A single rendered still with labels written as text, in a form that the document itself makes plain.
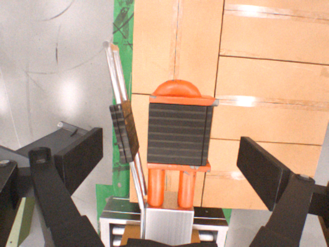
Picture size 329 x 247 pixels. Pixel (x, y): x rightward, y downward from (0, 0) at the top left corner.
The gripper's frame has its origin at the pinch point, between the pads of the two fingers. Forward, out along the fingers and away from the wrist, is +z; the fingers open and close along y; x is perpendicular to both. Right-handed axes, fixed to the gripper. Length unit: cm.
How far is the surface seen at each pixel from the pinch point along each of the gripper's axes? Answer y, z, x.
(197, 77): 12, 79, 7
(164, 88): -1.0, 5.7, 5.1
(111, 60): -6.7, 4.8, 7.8
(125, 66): -34, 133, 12
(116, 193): -40, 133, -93
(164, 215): 0.0, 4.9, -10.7
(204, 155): 3.9, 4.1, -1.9
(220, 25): 21, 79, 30
